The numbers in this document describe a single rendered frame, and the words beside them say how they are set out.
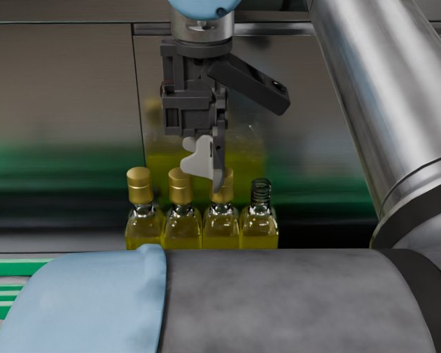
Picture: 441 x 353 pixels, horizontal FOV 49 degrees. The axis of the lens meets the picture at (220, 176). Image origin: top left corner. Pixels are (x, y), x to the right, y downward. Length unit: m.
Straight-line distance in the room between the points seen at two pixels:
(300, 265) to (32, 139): 0.76
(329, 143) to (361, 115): 0.53
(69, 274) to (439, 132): 0.18
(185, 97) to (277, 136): 0.25
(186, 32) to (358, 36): 0.28
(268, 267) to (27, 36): 0.69
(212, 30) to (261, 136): 0.28
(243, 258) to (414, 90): 0.15
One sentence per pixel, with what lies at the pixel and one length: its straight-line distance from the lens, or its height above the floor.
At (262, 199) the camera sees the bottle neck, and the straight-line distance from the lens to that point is 0.70.
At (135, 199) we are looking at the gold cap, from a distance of 0.71.
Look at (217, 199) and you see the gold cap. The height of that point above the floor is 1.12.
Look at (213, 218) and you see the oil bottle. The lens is 0.72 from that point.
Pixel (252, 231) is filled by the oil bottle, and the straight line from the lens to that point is 0.72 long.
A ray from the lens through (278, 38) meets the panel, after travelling 0.74.
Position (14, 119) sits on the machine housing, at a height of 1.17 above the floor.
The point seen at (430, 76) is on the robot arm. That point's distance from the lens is 0.29.
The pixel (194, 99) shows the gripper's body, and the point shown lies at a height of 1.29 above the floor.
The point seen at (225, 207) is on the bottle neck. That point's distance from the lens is 0.71.
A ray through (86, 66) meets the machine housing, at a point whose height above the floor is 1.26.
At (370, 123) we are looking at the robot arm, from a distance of 0.28.
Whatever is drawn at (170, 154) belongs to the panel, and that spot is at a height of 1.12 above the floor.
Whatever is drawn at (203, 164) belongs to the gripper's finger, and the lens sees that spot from 0.65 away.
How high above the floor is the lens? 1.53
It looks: 33 degrees down
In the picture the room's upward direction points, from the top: straight up
